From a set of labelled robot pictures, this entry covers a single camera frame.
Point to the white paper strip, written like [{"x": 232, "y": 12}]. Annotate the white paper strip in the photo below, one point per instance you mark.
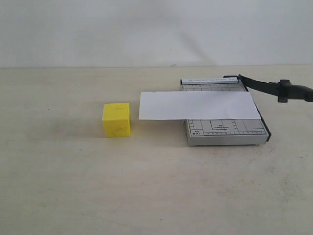
[{"x": 182, "y": 105}]

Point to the grey paper cutter base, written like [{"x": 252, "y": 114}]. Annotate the grey paper cutter base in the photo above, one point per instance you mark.
[{"x": 201, "y": 132}]

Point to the yellow foam cube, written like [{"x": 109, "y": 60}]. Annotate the yellow foam cube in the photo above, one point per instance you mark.
[{"x": 116, "y": 120}]

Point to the black cutter blade lever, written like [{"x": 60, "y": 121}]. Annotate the black cutter blade lever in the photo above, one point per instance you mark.
[{"x": 283, "y": 89}]

